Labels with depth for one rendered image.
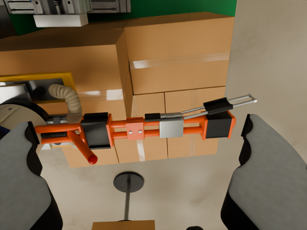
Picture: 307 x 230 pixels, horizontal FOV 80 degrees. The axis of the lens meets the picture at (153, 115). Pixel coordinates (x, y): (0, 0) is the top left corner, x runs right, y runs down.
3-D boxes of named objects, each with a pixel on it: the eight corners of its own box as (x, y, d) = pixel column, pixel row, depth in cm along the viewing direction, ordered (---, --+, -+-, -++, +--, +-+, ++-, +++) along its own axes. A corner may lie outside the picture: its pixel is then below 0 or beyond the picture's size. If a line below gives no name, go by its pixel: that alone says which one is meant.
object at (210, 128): (198, 130, 59) (202, 140, 55) (200, 111, 56) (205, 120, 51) (224, 128, 60) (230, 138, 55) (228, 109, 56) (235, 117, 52)
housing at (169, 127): (158, 130, 59) (159, 139, 55) (157, 112, 55) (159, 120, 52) (180, 128, 59) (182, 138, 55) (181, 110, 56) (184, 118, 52)
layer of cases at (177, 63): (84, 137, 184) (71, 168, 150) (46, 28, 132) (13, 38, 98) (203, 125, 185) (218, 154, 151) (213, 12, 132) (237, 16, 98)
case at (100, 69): (39, 102, 118) (-3, 144, 84) (10, 36, 97) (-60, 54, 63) (132, 96, 119) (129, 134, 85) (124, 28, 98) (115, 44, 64)
